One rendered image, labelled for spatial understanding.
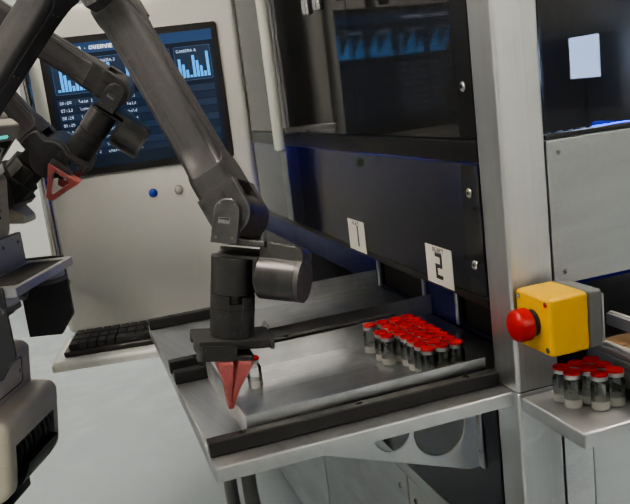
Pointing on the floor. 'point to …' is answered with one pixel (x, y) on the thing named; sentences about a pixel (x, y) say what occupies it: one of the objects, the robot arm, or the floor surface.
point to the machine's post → (515, 230)
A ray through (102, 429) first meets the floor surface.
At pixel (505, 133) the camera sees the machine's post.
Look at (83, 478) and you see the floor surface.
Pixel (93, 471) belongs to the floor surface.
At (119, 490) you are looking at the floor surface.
